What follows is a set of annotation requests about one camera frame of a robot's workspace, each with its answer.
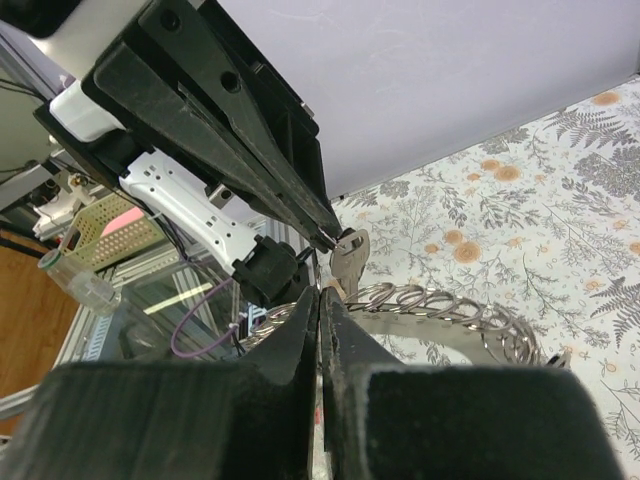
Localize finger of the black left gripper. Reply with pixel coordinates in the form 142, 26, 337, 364
138, 1, 343, 240
83, 42, 334, 252

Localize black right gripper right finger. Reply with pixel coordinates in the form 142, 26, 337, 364
319, 288, 623, 479

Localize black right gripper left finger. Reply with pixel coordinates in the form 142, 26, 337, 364
1, 287, 320, 479

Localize large metal keyring disc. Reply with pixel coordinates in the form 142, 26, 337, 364
249, 282, 574, 371

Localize key with black white tag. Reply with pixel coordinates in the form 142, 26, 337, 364
329, 229, 370, 296

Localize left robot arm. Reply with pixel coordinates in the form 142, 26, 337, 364
1, 1, 343, 307

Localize clear glass bottle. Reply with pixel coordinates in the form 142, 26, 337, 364
38, 249, 121, 316

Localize perforated beige box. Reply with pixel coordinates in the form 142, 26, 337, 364
60, 194, 165, 272

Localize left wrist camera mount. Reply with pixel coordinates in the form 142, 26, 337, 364
0, 0, 156, 144

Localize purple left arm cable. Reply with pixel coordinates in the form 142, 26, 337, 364
169, 277, 241, 359

